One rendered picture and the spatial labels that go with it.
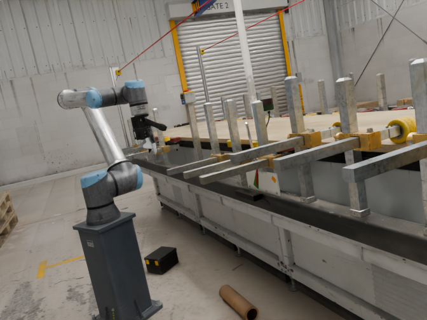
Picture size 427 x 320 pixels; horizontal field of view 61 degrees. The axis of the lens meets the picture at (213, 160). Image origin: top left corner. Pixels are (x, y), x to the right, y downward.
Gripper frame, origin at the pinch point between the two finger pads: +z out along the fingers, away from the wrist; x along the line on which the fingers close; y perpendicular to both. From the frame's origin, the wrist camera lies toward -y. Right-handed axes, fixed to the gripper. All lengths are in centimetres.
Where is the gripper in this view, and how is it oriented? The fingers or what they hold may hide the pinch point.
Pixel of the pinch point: (154, 153)
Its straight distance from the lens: 183.1
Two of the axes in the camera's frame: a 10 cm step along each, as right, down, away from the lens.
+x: 3.5, 0.9, -9.3
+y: -9.2, 2.3, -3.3
